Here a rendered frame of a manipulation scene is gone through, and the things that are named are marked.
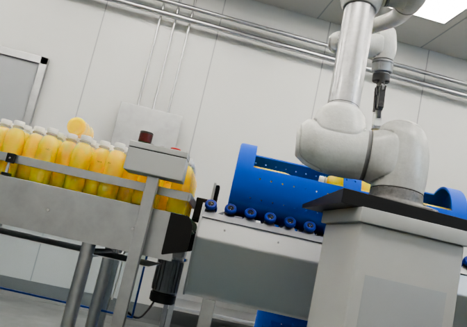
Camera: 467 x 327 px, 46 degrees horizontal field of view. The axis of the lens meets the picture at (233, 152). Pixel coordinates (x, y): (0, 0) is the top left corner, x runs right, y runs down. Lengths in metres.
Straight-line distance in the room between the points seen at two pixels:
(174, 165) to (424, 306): 0.88
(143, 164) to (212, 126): 3.74
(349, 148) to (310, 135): 0.12
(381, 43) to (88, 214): 1.40
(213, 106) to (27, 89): 1.80
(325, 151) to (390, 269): 0.38
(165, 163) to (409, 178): 0.77
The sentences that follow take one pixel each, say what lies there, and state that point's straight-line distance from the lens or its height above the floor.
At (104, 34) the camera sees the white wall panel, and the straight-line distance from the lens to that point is 5.78.
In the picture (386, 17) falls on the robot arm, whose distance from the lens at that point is 2.23.
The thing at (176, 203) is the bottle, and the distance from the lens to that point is 1.97.
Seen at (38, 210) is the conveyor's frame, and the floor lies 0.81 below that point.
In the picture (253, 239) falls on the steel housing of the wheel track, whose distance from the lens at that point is 2.03.
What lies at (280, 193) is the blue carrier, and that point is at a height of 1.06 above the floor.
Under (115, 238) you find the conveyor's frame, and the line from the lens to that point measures 1.96.
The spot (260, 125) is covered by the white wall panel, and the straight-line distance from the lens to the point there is 5.65.
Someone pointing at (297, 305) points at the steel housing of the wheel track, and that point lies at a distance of 2.10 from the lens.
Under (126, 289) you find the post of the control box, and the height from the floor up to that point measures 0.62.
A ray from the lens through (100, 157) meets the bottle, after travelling 2.07.
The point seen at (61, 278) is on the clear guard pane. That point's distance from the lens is 2.52.
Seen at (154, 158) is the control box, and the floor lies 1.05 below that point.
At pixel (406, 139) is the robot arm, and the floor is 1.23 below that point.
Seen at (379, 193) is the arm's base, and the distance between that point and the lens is 1.64.
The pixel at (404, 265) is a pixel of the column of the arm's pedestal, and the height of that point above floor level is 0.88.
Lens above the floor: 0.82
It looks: 10 degrees up
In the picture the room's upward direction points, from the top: 13 degrees clockwise
